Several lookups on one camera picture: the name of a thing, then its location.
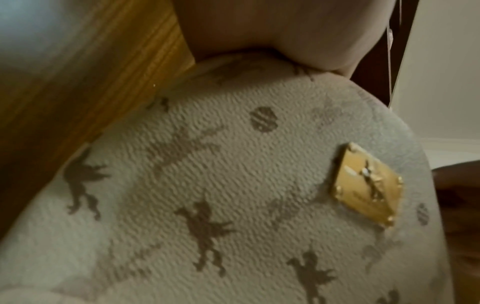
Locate dark wooden shelf cabinet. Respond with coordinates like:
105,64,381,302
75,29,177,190
350,0,419,108

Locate cream patterned backpack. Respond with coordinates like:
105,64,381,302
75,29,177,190
0,52,457,304

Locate person's right hand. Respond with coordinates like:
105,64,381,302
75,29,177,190
430,160,480,304

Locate person's left hand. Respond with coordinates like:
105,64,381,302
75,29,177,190
171,0,399,79

